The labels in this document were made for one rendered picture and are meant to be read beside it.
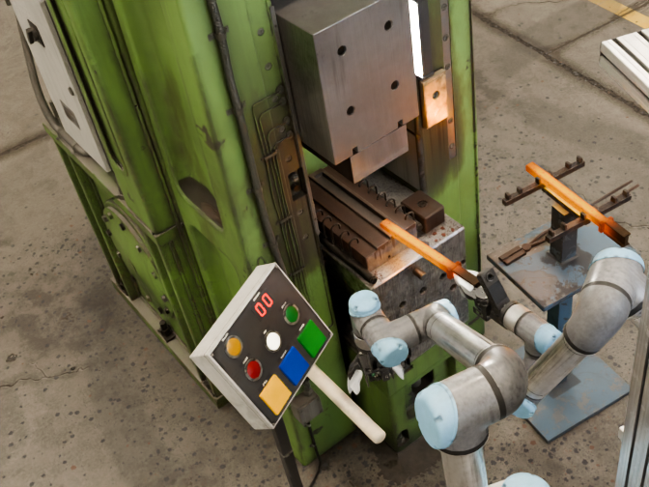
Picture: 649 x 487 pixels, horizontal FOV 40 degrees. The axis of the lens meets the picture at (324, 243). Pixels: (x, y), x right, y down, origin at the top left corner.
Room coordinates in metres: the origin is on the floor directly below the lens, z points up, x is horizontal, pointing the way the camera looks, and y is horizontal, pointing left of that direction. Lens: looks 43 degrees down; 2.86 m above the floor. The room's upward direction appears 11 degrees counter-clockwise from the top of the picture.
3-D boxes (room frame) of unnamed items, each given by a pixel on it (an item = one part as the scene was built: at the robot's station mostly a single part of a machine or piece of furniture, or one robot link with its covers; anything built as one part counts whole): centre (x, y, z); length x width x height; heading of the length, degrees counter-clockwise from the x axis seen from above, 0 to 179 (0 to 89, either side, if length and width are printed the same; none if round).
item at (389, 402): (2.16, -0.14, 0.23); 0.55 x 0.37 x 0.47; 29
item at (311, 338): (1.60, 0.09, 1.01); 0.07 x 0.05 x 0.07; 144
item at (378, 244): (2.13, -0.10, 0.96); 0.42 x 0.20 x 0.09; 29
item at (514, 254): (2.16, -0.84, 0.70); 0.60 x 0.04 x 0.01; 114
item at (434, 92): (2.21, -0.41, 1.27); 0.09 x 0.02 x 0.17; 119
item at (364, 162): (2.13, -0.10, 1.32); 0.42 x 0.20 x 0.10; 29
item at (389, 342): (1.36, -0.11, 1.23); 0.11 x 0.11 x 0.08; 16
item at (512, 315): (1.53, -0.47, 1.01); 0.08 x 0.05 x 0.08; 119
